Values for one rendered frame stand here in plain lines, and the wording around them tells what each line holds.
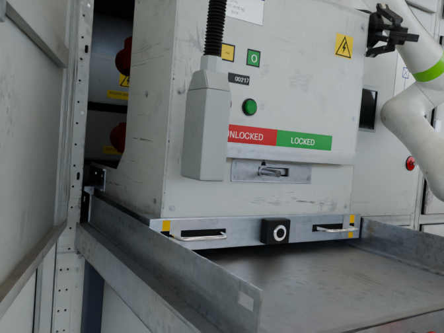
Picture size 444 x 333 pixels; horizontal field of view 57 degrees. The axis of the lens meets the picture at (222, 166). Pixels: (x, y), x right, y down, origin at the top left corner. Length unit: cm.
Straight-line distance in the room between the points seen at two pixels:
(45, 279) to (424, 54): 124
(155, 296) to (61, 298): 52
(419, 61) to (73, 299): 120
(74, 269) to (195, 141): 54
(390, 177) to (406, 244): 73
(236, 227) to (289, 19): 44
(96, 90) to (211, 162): 109
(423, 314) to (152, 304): 39
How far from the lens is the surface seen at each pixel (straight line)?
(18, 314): 108
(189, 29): 77
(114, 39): 191
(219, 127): 65
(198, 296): 56
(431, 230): 198
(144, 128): 84
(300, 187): 92
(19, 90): 67
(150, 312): 63
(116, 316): 116
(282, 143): 87
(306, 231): 93
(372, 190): 163
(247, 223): 83
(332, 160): 92
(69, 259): 108
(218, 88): 66
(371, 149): 160
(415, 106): 153
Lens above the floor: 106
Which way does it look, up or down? 3 degrees down
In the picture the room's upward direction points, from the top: 5 degrees clockwise
